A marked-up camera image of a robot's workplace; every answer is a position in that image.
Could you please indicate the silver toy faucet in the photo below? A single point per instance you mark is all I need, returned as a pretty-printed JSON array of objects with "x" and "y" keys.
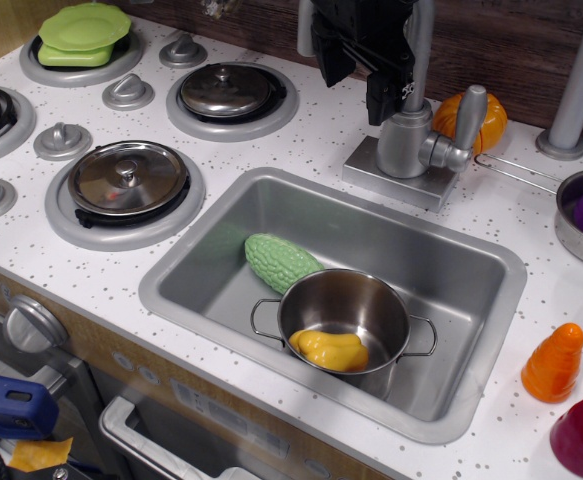
[{"x": 410, "y": 161}]

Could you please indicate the green toy plate upper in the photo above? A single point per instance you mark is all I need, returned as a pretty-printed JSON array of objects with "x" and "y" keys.
[{"x": 85, "y": 27}]

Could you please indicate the grey stove knob upper-middle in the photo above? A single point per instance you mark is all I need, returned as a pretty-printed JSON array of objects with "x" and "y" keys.
[{"x": 129, "y": 93}]

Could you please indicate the orange toy pumpkin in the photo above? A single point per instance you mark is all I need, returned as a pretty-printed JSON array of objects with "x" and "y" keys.
[{"x": 493, "y": 127}]

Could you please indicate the steel saucepan with handle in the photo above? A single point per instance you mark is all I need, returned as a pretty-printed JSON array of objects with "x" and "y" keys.
[{"x": 566, "y": 191}]

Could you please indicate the green toy plate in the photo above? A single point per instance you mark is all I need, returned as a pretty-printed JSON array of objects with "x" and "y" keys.
[
  {"x": 53, "y": 57},
  {"x": 85, "y": 27}
]

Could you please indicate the steel pot lid rear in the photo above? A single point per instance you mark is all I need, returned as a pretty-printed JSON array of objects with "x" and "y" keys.
[{"x": 225, "y": 91}]

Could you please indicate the grey stove knob middle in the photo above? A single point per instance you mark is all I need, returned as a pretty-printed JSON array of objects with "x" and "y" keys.
[{"x": 62, "y": 142}]

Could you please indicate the small steel two-handled pot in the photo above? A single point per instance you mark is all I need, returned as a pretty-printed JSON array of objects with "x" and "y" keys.
[{"x": 342, "y": 301}]

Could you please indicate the grey oven door handle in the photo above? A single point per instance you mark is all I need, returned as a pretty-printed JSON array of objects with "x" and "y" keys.
[{"x": 113, "y": 426}]

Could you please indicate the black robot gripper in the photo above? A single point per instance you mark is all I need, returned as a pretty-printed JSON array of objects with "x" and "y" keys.
[{"x": 371, "y": 34}]

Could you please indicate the grey toy sink basin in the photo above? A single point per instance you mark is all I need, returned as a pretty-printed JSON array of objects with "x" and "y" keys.
[{"x": 469, "y": 288}]

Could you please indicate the green bumpy toy gourd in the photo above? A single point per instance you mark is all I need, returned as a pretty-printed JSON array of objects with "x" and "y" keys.
[{"x": 279, "y": 262}]

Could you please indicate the steel pot lid front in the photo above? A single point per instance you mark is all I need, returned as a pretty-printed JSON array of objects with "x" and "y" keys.
[{"x": 127, "y": 178}]

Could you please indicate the blue plastic clamp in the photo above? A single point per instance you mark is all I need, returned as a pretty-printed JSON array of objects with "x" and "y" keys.
[{"x": 27, "y": 410}]

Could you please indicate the orange toy carrot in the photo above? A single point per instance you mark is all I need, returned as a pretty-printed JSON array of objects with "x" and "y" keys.
[{"x": 551, "y": 372}]

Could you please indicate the steel pot lid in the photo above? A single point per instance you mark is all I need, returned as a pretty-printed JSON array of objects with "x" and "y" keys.
[
  {"x": 127, "y": 178},
  {"x": 225, "y": 91}
]

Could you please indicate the grey vertical pole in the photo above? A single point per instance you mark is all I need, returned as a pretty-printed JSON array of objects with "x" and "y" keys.
[{"x": 563, "y": 140}]

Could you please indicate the green toy plate lower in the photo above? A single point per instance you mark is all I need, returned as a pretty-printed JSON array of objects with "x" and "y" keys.
[{"x": 53, "y": 57}]

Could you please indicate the yellow toy bell pepper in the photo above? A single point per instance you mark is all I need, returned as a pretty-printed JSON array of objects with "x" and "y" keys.
[{"x": 335, "y": 352}]

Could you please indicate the grey stove knob top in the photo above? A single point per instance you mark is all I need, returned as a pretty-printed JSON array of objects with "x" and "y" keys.
[{"x": 182, "y": 53}]

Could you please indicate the grey oven dial knob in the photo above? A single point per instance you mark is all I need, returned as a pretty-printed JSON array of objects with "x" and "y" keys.
[{"x": 31, "y": 328}]

